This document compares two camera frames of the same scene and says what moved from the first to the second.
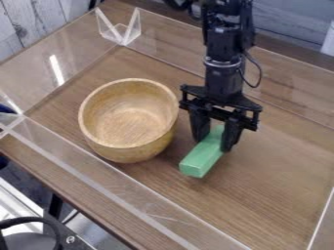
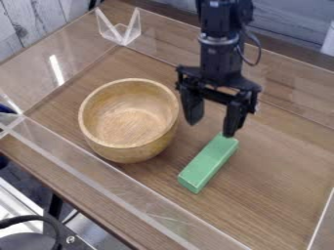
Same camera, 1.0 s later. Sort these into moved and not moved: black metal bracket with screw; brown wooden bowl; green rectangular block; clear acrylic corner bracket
Moved: green rectangular block
Not moved: black metal bracket with screw; brown wooden bowl; clear acrylic corner bracket
